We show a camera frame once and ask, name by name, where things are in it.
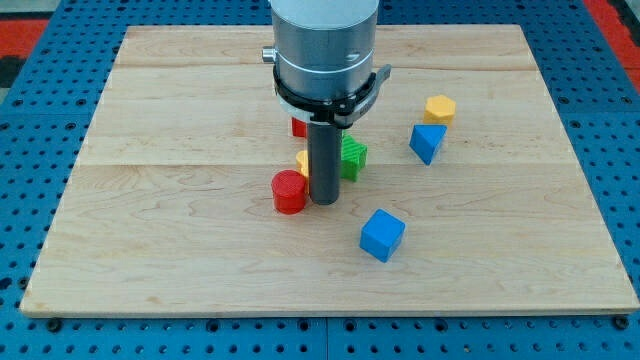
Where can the yellow heart block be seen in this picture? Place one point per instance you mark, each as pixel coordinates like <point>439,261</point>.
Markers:
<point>302,163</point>

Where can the light wooden board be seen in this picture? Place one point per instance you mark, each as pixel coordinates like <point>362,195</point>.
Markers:
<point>168,211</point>

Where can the blue triangular prism block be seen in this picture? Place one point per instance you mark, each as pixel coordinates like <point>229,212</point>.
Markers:
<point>426,140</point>

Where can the black clamp ring mount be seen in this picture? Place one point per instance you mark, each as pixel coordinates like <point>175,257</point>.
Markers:
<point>341,113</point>

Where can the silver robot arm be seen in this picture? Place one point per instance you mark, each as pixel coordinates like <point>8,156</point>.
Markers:
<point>322,59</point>

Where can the red cylinder block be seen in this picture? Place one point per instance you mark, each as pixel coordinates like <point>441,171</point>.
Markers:
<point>289,191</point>

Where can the blue cube block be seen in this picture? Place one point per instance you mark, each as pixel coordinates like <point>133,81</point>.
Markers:
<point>381,235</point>

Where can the yellow hexagon block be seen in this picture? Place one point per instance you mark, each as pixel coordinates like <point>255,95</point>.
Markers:
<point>439,109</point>

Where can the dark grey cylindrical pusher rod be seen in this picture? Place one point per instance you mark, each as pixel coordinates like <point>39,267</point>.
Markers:
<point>324,143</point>

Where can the red block behind rod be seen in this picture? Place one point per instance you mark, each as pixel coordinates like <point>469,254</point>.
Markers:
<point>298,128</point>

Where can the green star block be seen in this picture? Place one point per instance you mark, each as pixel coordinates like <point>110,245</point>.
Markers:
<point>353,158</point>

